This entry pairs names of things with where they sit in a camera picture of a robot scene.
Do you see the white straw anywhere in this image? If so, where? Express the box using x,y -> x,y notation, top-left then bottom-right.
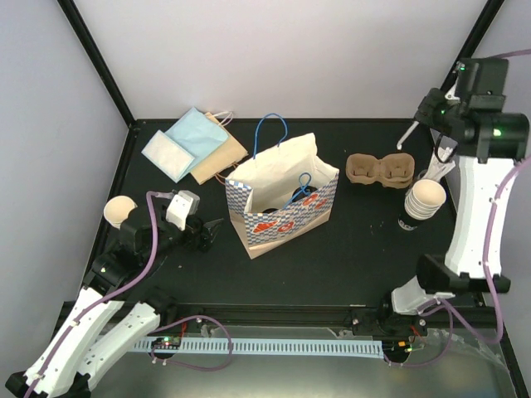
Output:
396,120 -> 419,151

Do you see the black printed coffee cup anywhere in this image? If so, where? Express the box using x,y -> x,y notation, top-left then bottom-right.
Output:
262,207 -> 279,214

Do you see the checkered pastry paper bag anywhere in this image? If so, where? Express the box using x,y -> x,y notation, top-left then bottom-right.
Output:
224,113 -> 339,260

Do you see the paper cup stack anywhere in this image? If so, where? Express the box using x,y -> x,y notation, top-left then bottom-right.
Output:
398,179 -> 446,231
103,196 -> 137,229

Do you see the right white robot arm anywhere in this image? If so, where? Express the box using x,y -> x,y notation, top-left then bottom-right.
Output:
377,57 -> 530,334

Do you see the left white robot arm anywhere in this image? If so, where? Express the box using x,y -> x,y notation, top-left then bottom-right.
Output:
5,192 -> 222,397

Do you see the white napkin pack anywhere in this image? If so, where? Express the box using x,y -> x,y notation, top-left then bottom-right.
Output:
141,130 -> 195,182

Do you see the glass of wrapped straws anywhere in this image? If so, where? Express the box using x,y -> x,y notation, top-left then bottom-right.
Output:
417,147 -> 455,182

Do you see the brown pulp cup carrier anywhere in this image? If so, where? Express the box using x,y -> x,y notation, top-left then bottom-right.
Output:
345,153 -> 415,189

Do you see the brown kraft paper bag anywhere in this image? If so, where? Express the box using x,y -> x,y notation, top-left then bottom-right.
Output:
191,111 -> 248,185

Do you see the light blue paper bag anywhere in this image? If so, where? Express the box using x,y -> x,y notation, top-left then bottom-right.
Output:
165,107 -> 228,181

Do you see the left circuit board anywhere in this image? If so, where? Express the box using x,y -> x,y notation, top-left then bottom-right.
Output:
151,336 -> 182,350

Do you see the circuit board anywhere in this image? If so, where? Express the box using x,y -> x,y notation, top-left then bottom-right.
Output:
151,336 -> 182,350
382,340 -> 426,354

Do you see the right circuit board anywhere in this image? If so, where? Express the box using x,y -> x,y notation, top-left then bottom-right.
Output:
382,340 -> 426,354

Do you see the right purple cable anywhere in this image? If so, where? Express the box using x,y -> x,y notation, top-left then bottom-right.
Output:
422,48 -> 531,345

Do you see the blue slotted cable duct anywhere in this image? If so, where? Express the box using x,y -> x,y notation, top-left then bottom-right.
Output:
129,337 -> 383,359

